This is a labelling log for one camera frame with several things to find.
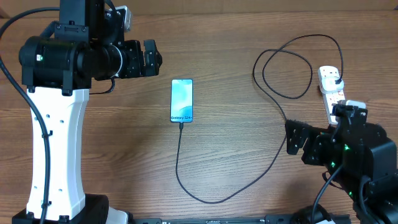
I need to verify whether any black Galaxy smartphone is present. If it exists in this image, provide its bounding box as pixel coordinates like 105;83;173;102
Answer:
170;79;193;123

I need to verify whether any black USB charger cable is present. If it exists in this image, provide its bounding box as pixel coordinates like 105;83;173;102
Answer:
175;34;345;205

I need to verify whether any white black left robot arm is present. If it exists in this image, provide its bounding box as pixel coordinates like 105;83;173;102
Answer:
12;1;162;223

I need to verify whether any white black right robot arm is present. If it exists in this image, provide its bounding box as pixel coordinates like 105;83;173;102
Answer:
285;118;397;223

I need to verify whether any white charger plug adapter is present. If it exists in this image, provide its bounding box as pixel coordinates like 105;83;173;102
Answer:
320;77;344;94

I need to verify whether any white power strip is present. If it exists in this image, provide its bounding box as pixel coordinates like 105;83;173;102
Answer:
317;65;345;125

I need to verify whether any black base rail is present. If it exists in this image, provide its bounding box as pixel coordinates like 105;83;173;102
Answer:
129;214;308;224

